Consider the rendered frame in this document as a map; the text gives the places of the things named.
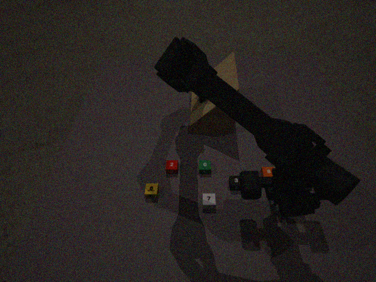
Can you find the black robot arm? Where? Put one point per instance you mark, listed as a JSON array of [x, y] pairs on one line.
[[185, 68]]

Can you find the red block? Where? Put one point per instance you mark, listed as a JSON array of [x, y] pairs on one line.
[[172, 167]]

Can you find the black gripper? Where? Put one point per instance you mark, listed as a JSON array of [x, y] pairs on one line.
[[251, 184]]

